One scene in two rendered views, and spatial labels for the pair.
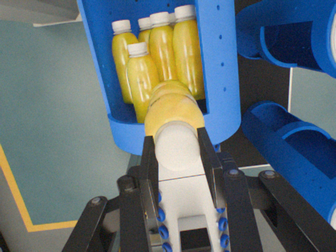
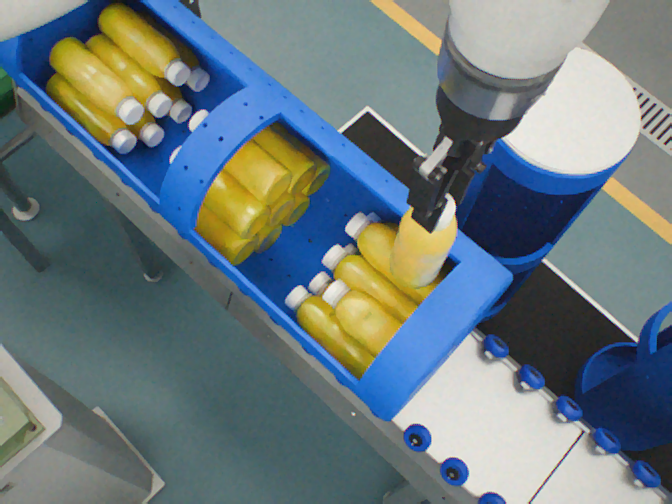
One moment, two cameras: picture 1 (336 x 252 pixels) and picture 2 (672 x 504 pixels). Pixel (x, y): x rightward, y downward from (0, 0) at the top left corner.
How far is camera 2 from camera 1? 0.67 m
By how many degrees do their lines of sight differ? 40
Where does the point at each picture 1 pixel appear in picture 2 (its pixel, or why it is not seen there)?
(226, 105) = (471, 249)
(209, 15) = (385, 188)
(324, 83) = (650, 270)
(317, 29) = (504, 164)
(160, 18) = (336, 252)
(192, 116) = not seen: hidden behind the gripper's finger
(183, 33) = (373, 237)
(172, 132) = not seen: hidden behind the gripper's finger
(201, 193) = (600, 488)
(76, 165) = not seen: outside the picture
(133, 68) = (348, 308)
